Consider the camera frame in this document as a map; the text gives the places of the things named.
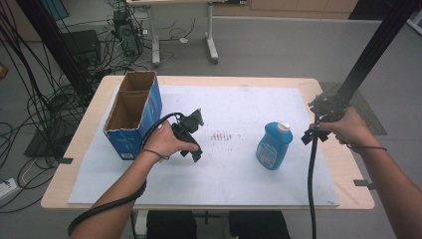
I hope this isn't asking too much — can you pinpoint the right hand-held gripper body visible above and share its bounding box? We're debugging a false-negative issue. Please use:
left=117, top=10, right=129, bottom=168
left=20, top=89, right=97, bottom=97
left=308, top=94, right=350, bottom=123

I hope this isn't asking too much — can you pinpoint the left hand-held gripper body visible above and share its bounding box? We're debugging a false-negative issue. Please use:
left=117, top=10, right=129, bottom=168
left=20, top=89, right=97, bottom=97
left=171, top=108, right=205, bottom=145

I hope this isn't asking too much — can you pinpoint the blue bottle with white cap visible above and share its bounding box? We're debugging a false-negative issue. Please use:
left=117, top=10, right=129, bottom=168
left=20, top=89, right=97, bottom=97
left=255, top=120, right=295, bottom=171

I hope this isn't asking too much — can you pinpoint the blue cardboard box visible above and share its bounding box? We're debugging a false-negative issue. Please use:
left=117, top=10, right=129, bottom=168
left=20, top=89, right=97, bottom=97
left=103, top=70, right=163, bottom=161

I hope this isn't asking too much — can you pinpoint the person's left hand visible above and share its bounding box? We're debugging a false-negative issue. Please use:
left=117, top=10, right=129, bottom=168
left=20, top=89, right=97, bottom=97
left=140, top=119, right=201, bottom=163

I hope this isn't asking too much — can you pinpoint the person's right hand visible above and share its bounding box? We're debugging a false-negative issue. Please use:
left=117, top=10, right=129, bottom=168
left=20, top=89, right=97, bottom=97
left=309, top=107, right=379, bottom=154

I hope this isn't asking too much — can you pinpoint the white table mat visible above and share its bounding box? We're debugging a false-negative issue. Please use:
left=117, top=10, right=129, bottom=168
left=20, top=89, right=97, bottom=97
left=68, top=85, right=340, bottom=207

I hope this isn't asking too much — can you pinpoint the black wrist band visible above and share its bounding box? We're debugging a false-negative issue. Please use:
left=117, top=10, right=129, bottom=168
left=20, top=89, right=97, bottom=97
left=344, top=142, right=388, bottom=152
left=140, top=147, right=170, bottom=161

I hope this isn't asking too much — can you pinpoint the dark grey floor mat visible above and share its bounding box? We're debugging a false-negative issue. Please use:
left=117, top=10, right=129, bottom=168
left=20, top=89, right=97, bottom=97
left=319, top=82, right=388, bottom=136

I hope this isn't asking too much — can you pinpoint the wooden table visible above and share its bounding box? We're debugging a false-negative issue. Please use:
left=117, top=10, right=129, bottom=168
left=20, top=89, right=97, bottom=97
left=40, top=75, right=376, bottom=211

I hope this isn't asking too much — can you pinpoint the person's left leg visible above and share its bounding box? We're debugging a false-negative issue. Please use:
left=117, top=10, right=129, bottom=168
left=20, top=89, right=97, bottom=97
left=145, top=210, right=198, bottom=239

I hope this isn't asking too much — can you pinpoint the person's leg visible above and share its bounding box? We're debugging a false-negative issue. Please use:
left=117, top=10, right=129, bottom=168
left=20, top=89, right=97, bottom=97
left=228, top=210, right=293, bottom=239
left=145, top=210, right=198, bottom=239

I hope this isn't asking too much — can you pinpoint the black slanted metal stand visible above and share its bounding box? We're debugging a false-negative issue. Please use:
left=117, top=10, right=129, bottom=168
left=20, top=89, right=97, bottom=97
left=334, top=0, right=422, bottom=104

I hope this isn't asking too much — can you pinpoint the person's right leg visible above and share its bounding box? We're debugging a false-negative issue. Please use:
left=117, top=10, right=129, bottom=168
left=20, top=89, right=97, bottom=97
left=228, top=210, right=293, bottom=239

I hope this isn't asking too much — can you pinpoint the black computer tower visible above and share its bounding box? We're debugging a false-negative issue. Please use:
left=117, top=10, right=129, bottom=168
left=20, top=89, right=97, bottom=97
left=112, top=9, right=143, bottom=58

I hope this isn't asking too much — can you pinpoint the black box on floor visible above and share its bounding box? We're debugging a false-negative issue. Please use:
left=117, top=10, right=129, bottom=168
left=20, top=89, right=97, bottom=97
left=61, top=29, right=103, bottom=68

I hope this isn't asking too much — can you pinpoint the black floor plate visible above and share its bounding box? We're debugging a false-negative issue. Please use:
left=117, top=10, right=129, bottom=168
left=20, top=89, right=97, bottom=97
left=23, top=127, right=78, bottom=158

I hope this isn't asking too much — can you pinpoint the teal panel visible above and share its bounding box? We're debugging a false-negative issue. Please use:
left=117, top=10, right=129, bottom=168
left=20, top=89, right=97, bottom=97
left=41, top=0, right=70, bottom=21

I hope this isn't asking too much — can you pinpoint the white power strip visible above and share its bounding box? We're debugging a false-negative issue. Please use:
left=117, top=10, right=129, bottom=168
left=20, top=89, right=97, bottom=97
left=0, top=177, right=18, bottom=202

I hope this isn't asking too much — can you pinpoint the right hand-held gripper cable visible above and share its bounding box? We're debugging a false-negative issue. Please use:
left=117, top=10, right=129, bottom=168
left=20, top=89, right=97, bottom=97
left=307, top=114, right=321, bottom=239

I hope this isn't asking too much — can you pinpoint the hand-held gripper cable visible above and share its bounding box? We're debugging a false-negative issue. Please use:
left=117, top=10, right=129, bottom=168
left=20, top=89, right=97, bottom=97
left=307, top=114, right=321, bottom=239
left=67, top=112, right=185, bottom=237

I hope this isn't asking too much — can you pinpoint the white desk frame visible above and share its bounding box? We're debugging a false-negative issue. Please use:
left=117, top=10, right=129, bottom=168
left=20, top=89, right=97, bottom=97
left=125, top=0, right=248, bottom=68

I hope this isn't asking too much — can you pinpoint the left hand-held gripper cable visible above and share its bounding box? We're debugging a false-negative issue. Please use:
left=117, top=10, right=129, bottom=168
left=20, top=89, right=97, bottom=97
left=67, top=112, right=185, bottom=237

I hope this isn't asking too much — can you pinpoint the black metal stand with cables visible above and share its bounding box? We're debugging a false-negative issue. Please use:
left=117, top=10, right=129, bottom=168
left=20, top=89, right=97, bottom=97
left=14, top=0, right=96, bottom=101

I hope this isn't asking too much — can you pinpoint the bundle of black cables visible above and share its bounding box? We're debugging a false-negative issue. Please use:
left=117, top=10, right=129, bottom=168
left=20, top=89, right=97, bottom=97
left=0, top=0, right=112, bottom=213

